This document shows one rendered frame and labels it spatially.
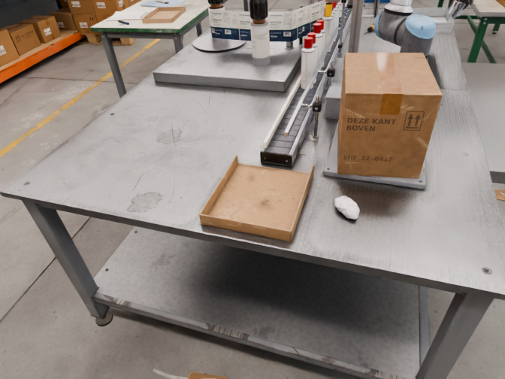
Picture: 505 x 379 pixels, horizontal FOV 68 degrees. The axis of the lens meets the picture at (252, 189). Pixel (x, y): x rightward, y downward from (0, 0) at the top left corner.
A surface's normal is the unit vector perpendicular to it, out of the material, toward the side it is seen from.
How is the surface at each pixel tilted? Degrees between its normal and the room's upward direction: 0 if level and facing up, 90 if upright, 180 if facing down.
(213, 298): 1
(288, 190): 0
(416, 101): 90
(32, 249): 0
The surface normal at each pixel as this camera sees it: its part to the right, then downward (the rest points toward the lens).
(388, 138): -0.18, 0.63
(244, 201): -0.07, -0.77
